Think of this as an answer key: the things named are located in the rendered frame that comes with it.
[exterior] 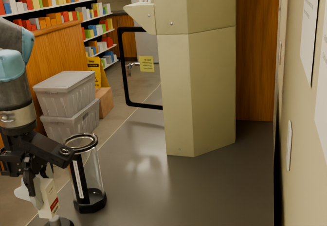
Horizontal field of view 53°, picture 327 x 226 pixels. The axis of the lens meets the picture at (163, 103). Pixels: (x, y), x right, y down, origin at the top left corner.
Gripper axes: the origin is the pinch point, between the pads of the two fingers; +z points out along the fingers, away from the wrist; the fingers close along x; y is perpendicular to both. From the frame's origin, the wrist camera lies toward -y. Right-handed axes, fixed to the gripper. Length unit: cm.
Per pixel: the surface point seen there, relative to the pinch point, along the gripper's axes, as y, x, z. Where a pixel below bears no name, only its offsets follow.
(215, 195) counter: -39, -28, 19
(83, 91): 103, -254, 67
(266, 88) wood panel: -61, -84, 3
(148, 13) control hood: -17, -53, -35
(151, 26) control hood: -18, -53, -31
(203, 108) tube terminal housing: -35, -54, 0
